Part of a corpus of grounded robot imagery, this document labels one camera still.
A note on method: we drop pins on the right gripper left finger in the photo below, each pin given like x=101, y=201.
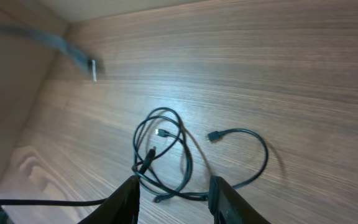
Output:
x=121, y=207

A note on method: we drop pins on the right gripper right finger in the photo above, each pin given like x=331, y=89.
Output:
x=228, y=207

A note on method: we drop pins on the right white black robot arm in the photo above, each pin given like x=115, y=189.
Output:
x=43, y=203

